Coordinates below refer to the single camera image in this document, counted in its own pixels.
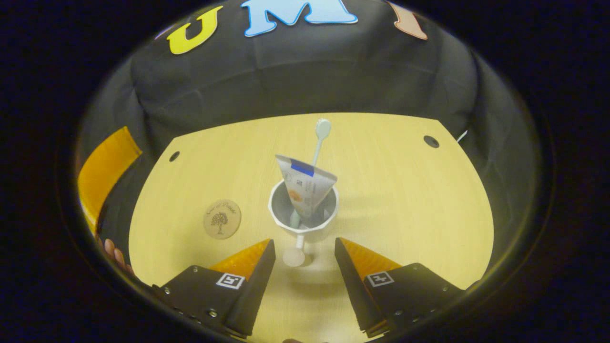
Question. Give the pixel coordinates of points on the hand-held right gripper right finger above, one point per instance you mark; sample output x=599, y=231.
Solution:
x=352, y=286

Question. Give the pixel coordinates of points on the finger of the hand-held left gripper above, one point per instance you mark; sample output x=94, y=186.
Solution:
x=105, y=166

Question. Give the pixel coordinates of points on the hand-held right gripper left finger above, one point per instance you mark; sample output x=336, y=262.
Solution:
x=257, y=286

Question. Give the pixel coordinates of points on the round wooden coaster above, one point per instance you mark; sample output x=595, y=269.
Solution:
x=222, y=219

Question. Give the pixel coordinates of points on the white toothpaste tube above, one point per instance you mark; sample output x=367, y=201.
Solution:
x=305, y=183

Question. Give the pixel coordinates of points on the pale green toothbrush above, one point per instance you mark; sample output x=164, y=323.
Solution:
x=323, y=128

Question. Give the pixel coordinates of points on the light wooden desktop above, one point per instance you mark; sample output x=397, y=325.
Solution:
x=405, y=200

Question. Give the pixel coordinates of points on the black backdrop cloth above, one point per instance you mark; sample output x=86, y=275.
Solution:
x=286, y=81

